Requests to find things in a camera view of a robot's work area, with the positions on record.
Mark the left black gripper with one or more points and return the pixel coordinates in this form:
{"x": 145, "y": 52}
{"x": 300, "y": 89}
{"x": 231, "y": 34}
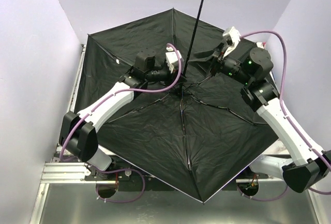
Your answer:
{"x": 171, "y": 74}

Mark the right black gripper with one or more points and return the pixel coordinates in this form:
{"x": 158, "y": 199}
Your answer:
{"x": 217, "y": 62}

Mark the purple folding umbrella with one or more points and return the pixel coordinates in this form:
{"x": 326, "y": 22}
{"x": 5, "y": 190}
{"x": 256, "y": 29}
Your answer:
{"x": 195, "y": 138}

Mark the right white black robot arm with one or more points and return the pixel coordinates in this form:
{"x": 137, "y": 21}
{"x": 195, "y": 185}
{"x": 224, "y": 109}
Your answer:
{"x": 309, "y": 162}

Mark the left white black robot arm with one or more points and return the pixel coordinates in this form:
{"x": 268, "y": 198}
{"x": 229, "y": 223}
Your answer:
{"x": 78, "y": 133}

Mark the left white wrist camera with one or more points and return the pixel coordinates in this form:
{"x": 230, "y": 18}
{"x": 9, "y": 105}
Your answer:
{"x": 172, "y": 60}

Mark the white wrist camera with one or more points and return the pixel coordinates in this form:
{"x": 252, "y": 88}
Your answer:
{"x": 172, "y": 60}
{"x": 231, "y": 38}

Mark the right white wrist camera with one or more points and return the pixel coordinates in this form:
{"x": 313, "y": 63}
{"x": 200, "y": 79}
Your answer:
{"x": 231, "y": 38}

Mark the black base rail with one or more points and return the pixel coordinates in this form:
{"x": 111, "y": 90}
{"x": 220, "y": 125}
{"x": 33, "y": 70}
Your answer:
{"x": 131, "y": 181}

